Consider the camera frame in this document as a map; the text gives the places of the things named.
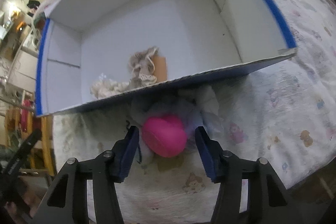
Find blue and white plush toy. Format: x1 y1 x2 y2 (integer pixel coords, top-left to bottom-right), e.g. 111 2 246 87
129 85 223 153

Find pink heart plush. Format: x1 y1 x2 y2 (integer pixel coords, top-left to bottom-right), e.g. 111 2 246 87
141 115 187 158

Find orange-brown cardboard tag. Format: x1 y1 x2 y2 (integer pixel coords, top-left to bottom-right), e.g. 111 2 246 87
152 56 167 83

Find dark hanging clothes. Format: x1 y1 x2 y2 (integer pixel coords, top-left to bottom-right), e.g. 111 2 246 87
26 0 41 17

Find white box with blue edges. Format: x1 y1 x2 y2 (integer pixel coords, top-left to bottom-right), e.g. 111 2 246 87
35 0 296 116

